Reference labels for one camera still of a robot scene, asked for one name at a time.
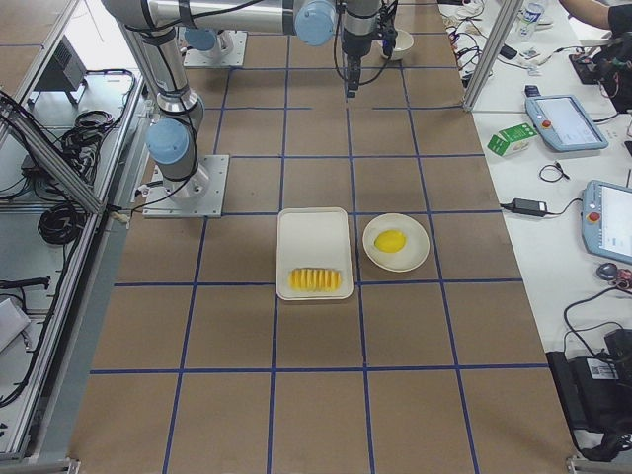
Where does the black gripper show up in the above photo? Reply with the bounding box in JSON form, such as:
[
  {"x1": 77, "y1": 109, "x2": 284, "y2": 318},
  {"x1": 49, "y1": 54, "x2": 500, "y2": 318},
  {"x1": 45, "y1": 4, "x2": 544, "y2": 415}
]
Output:
[{"x1": 342, "y1": 0, "x2": 381, "y2": 99}]

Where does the cream ceramic bowl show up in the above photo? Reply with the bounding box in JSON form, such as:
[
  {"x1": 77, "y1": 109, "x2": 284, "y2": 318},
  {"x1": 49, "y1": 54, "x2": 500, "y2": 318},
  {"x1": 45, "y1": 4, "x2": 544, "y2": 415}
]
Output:
[{"x1": 380, "y1": 29, "x2": 414, "y2": 61}]

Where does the yellow lemon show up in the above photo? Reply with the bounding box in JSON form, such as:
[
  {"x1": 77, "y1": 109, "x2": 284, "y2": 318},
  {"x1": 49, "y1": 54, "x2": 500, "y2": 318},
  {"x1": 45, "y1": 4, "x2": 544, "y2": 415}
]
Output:
[{"x1": 373, "y1": 229, "x2": 408, "y2": 254}]

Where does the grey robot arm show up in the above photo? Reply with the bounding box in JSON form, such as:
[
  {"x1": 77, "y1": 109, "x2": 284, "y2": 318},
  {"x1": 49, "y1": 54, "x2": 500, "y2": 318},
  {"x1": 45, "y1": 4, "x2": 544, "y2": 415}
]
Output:
[
  {"x1": 184, "y1": 29, "x2": 233, "y2": 54},
  {"x1": 104, "y1": 1, "x2": 394, "y2": 200}
]

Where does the green white carton box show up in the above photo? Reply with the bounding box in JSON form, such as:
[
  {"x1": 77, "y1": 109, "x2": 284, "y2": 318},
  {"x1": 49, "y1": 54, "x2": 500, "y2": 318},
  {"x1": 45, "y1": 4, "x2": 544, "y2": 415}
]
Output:
[{"x1": 487, "y1": 122, "x2": 537, "y2": 157}]

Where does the cream round plate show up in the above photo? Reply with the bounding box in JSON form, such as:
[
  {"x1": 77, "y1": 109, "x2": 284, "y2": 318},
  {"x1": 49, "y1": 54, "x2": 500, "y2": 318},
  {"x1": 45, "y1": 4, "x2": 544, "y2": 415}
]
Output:
[{"x1": 362, "y1": 213, "x2": 430, "y2": 273}]

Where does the cream rectangular tray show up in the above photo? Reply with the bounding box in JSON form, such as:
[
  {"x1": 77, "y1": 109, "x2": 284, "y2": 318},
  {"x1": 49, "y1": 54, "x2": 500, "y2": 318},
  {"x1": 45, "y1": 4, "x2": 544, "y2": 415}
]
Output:
[{"x1": 276, "y1": 207, "x2": 354, "y2": 301}]

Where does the far blue teach pendant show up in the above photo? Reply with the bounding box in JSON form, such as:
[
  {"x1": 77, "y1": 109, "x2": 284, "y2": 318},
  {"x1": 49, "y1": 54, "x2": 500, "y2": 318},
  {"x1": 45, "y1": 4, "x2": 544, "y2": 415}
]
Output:
[{"x1": 524, "y1": 95, "x2": 608, "y2": 152}]

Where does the blue teach pendant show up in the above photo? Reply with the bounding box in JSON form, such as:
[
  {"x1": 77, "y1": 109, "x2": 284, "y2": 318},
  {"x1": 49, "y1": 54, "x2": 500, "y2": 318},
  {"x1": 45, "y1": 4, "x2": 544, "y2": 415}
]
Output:
[
  {"x1": 524, "y1": 95, "x2": 608, "y2": 152},
  {"x1": 581, "y1": 180, "x2": 631, "y2": 264}
]

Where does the black power adapter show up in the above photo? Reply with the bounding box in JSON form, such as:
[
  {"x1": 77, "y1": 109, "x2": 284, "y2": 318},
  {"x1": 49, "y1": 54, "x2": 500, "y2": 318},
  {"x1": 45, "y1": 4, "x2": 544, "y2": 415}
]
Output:
[{"x1": 512, "y1": 197, "x2": 548, "y2": 217}]

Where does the sliced yellow mango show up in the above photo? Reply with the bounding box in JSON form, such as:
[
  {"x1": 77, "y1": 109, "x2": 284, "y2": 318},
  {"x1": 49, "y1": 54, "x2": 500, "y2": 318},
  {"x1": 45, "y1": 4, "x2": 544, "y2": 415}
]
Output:
[{"x1": 288, "y1": 268, "x2": 342, "y2": 292}]

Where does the near blue teach pendant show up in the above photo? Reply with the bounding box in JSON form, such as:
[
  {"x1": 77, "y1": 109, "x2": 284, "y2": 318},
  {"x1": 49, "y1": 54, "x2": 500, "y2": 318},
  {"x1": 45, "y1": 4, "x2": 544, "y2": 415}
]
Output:
[{"x1": 581, "y1": 180, "x2": 631, "y2": 264}]

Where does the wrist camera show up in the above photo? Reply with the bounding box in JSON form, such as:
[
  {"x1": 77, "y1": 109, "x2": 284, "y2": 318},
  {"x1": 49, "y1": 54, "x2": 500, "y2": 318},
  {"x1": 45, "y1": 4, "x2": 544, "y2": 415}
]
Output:
[{"x1": 379, "y1": 20, "x2": 398, "y2": 60}]

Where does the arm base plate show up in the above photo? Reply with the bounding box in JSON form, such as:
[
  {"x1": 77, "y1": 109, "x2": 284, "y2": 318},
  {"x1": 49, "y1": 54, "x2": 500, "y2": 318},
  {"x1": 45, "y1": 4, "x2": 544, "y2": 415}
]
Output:
[
  {"x1": 141, "y1": 155, "x2": 229, "y2": 218},
  {"x1": 182, "y1": 29, "x2": 247, "y2": 69}
]

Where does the aluminium frame post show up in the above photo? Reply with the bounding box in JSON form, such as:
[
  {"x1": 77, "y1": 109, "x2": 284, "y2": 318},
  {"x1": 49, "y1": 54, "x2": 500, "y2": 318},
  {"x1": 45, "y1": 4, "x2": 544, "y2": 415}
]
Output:
[{"x1": 462, "y1": 0, "x2": 522, "y2": 112}]

